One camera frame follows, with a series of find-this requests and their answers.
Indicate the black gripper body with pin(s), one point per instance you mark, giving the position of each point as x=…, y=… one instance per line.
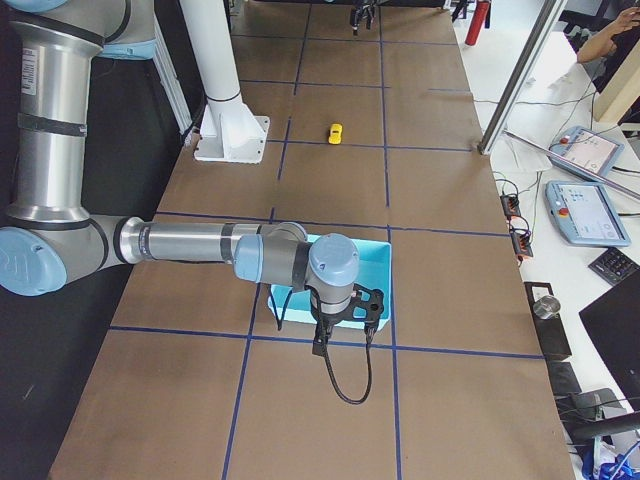
x=328, y=316
x=363, y=12

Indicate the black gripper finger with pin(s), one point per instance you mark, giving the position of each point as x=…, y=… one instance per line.
x=319, y=347

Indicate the yellow beetle toy car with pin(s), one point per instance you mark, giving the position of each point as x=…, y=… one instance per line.
x=335, y=133

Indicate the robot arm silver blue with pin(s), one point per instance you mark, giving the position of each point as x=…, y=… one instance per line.
x=52, y=240

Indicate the person forearm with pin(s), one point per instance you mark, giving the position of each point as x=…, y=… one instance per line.
x=603, y=43

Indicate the light blue plastic bin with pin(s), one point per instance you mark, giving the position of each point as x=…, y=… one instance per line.
x=372, y=280

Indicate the red fire extinguisher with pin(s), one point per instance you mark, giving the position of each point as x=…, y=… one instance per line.
x=478, y=21

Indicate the white pillar with base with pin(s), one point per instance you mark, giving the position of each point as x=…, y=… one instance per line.
x=229, y=131

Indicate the black power strip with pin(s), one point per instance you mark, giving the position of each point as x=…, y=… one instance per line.
x=511, y=205
x=521, y=242

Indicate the small metal cup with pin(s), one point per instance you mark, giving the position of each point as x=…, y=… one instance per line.
x=546, y=307

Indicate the far teach pendant tablet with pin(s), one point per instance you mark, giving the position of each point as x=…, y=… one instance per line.
x=588, y=149

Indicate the teach pendant tablet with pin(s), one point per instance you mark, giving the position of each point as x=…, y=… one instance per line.
x=588, y=149
x=584, y=214

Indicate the near teach pendant tablet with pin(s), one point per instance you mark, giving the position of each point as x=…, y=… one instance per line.
x=584, y=214

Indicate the black laptop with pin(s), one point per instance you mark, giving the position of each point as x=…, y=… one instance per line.
x=612, y=323

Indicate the black keyboard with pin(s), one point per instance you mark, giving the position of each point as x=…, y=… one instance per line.
x=613, y=266

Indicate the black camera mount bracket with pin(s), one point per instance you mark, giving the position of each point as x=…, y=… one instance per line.
x=366, y=306

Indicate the aluminium frame post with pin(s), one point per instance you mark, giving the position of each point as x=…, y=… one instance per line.
x=543, y=26

